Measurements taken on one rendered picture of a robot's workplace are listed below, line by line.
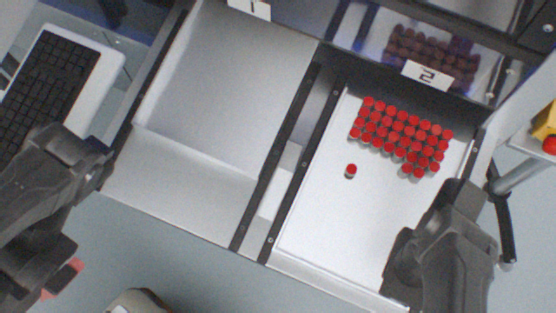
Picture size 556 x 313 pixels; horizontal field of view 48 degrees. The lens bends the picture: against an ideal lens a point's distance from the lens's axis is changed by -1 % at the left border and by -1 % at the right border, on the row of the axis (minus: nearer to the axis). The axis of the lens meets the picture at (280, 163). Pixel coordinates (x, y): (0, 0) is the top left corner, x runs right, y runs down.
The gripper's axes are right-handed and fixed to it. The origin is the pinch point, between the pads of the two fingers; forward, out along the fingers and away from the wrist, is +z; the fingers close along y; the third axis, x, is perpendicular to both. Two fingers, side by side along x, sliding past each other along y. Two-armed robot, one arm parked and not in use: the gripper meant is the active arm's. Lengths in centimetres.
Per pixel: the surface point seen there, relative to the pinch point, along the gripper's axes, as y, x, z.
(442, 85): 36.3, 3.8, 2.1
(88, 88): 19, 70, 25
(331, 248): 6.3, 10.7, 19.1
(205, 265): 11, 44, 107
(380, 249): 9.5, 2.4, 18.7
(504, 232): 54, -38, 91
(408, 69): 36.2, 10.3, 1.4
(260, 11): 36, 39, 1
